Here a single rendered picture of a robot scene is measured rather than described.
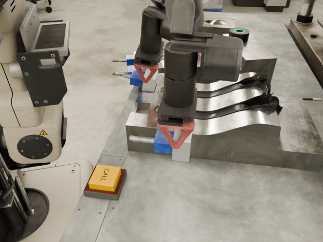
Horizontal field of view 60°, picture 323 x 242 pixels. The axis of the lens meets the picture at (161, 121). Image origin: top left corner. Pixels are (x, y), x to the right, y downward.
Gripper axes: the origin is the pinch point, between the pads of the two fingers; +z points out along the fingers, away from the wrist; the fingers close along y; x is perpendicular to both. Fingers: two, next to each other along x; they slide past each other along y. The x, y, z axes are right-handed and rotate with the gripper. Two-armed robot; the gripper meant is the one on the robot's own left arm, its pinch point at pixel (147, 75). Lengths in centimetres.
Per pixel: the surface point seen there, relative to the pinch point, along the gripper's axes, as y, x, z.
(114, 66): 173, 60, 130
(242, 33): 38.5, -30.1, 0.2
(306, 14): 107, -77, 14
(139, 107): -8.5, 0.0, 5.4
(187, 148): -30.6, -13.8, -7.6
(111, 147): -19.8, 5.1, 11.9
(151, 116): -14.4, -4.4, 2.1
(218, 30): 66, -24, 14
